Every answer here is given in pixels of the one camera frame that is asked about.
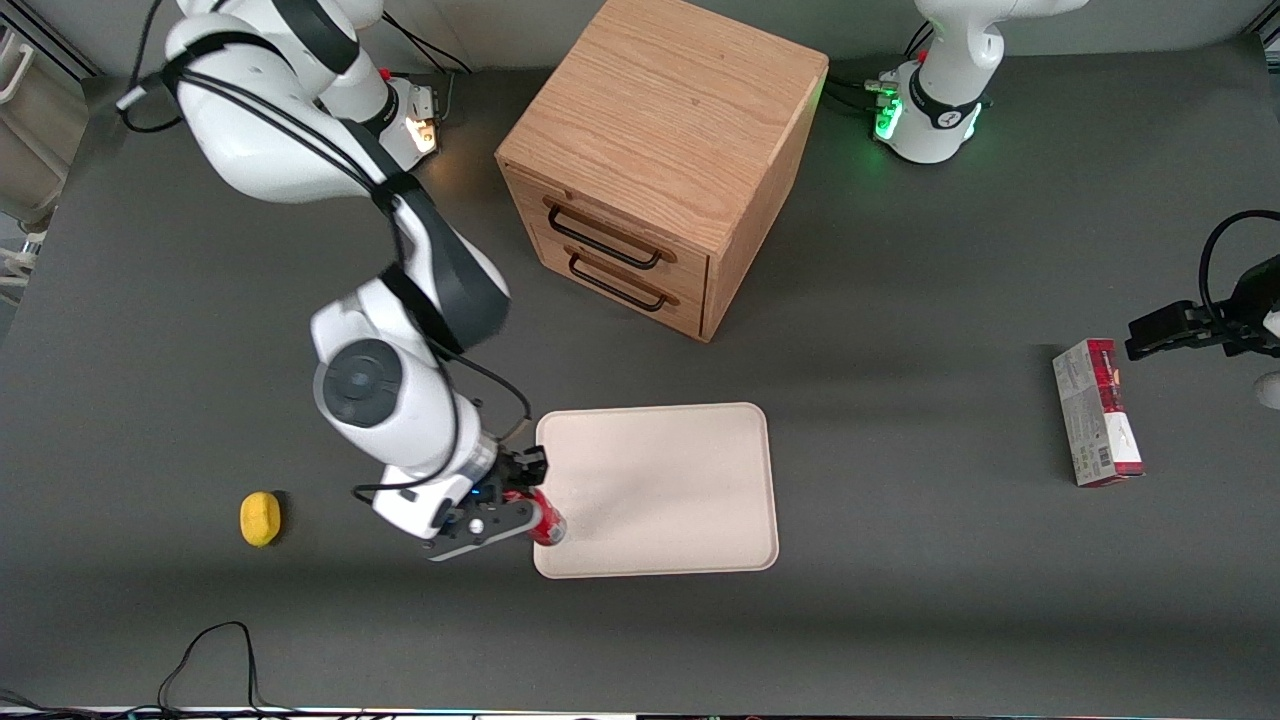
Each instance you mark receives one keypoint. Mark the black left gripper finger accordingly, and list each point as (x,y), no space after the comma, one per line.
(1165,318)
(1160,346)

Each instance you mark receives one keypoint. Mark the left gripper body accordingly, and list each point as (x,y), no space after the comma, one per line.
(1240,318)

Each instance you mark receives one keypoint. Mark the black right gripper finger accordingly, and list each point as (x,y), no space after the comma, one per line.
(480,535)
(525,468)

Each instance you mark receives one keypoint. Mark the red coke bottle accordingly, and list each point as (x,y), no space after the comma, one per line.
(548,525)

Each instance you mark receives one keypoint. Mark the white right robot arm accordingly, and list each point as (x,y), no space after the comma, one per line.
(400,390)

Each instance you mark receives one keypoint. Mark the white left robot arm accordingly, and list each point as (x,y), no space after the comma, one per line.
(950,60)

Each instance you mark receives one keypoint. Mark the beige plastic tray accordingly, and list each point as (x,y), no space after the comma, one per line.
(660,490)

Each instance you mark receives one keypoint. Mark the grey and red carton box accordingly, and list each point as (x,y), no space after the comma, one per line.
(1095,415)

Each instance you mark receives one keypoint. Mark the yellow lemon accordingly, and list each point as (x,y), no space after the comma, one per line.
(260,520)

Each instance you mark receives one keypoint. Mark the wooden drawer cabinet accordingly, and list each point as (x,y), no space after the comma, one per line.
(670,110)

